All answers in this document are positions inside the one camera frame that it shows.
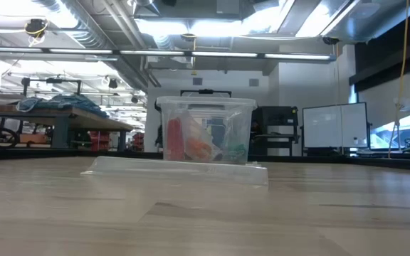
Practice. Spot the clear plastic storage box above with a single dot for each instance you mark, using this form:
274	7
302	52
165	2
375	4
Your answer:
208	124

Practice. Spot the clear zip plastic bag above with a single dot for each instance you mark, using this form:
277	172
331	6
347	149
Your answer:
173	171

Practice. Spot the orange bandage roll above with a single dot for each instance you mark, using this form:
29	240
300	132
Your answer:
198	149

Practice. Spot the red bandage roll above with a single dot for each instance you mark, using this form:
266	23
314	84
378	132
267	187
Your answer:
176	138

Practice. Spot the red storage bins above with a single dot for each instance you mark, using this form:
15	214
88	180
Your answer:
138	141
98	140

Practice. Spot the black cabinet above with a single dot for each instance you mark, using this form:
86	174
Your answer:
274	121

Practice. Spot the wooden workbench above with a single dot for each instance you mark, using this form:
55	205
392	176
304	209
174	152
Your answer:
84	121

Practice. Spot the whiteboard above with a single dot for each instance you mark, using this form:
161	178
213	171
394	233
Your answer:
333	124

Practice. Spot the teal cloth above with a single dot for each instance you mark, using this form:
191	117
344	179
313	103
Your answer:
66	103

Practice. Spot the long ceiling light bar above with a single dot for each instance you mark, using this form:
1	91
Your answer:
84	51

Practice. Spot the black camera gantry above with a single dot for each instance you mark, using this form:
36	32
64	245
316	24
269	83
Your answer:
205	91
52	80

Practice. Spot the grey wall vent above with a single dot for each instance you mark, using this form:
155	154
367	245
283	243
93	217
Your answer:
254	82
197	81

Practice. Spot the smooth silver air duct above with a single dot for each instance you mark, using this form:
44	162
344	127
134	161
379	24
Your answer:
368	21

